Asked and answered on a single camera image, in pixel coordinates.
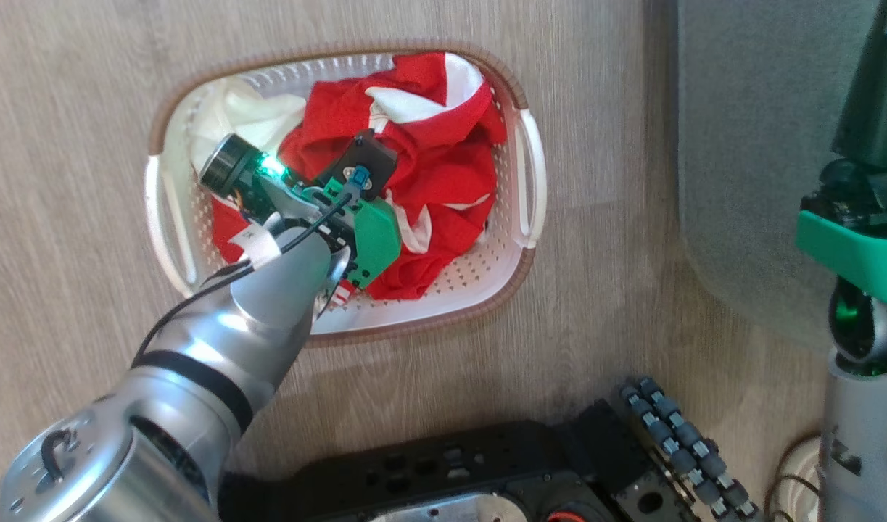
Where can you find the red round base button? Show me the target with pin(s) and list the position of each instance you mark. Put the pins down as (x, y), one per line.
(563, 517)

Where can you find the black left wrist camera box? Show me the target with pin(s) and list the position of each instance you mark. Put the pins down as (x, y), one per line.
(370, 156)

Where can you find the white basket with brown rim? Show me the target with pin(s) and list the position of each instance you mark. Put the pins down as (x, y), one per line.
(450, 290)

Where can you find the white cloth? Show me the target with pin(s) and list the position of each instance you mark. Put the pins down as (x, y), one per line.
(247, 109)

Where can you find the roller wheel of robot base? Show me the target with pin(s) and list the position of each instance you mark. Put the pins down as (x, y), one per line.
(675, 435)

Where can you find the red garment with white stripes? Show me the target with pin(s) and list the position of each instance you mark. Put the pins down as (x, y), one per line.
(443, 167)

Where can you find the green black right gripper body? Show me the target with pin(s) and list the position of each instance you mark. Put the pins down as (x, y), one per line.
(849, 250)

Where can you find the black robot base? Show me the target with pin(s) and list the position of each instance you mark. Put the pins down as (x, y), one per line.
(487, 457)

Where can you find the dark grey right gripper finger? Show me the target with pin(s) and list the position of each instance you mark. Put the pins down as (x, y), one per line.
(882, 87)

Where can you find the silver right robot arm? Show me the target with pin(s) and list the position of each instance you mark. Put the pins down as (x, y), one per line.
(864, 449)

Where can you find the grey fabric sofa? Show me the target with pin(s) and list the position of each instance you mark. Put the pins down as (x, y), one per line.
(748, 145)

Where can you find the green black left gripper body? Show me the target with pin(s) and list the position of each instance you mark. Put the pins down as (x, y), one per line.
(376, 239)

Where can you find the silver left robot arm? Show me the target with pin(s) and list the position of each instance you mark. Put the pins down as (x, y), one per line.
(196, 362)

